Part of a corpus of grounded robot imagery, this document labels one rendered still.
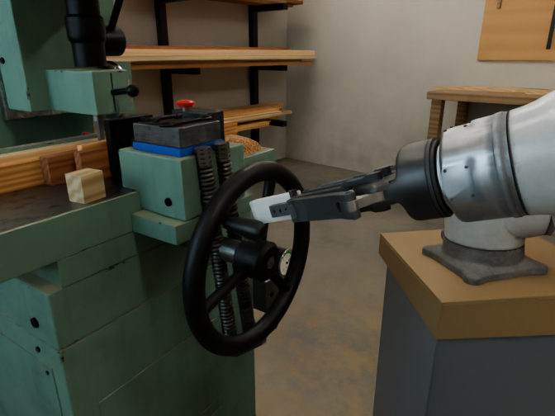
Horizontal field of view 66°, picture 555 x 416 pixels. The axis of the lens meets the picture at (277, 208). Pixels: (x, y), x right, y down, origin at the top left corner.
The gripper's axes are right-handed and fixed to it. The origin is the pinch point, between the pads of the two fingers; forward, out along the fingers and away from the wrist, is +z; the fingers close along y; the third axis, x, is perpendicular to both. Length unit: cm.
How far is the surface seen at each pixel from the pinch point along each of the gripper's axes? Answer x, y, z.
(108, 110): -20.7, -3.8, 30.9
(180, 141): -11.5, -0.5, 13.2
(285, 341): 69, -81, 79
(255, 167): -5.2, -4.1, 4.7
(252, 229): 1.4, 3.6, 1.7
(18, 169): -14.9, 10.2, 37.2
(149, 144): -12.7, -0.3, 19.4
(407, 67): -38, -338, 85
